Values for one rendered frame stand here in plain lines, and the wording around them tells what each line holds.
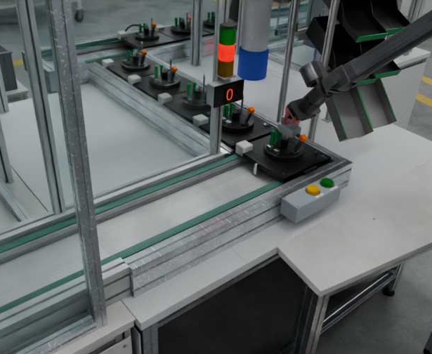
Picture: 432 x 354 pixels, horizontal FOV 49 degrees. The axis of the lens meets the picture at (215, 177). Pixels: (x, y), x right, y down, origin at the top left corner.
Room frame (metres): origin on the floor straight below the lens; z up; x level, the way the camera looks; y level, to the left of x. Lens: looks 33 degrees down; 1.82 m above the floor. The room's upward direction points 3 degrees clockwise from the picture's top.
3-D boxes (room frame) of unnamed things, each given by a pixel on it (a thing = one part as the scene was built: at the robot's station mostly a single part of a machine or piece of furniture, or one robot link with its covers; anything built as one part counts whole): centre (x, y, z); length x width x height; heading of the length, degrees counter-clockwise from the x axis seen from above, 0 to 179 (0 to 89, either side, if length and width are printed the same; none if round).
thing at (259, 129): (1.66, -0.07, 1.01); 0.24 x 0.24 x 0.13; 41
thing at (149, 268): (1.17, -0.12, 0.91); 0.89 x 0.06 x 0.11; 131
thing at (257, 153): (1.47, -0.23, 0.96); 0.24 x 0.24 x 0.02; 41
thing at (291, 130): (1.47, -0.24, 1.09); 0.08 x 0.04 x 0.07; 41
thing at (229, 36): (1.43, -0.01, 1.38); 0.05 x 0.05 x 0.05
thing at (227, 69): (1.43, -0.01, 1.28); 0.05 x 0.05 x 0.05
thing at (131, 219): (1.29, 0.01, 0.91); 0.84 x 0.28 x 0.10; 131
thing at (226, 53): (1.43, -0.01, 1.33); 0.05 x 0.05 x 0.05
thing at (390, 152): (1.81, 0.06, 0.84); 1.50 x 1.41 x 0.03; 131
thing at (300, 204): (1.25, -0.31, 0.93); 0.21 x 0.07 x 0.06; 131
